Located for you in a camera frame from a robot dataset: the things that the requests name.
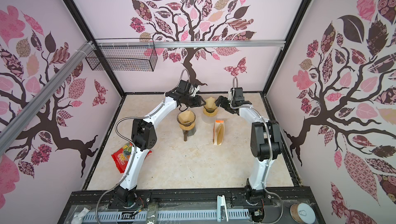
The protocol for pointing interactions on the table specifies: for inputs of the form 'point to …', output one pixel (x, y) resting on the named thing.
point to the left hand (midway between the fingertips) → (203, 103)
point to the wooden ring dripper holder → (187, 128)
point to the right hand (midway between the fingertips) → (221, 101)
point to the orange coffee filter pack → (218, 132)
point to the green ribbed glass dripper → (210, 110)
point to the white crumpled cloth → (78, 218)
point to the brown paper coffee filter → (186, 116)
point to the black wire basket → (122, 54)
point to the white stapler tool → (221, 201)
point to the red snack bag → (121, 157)
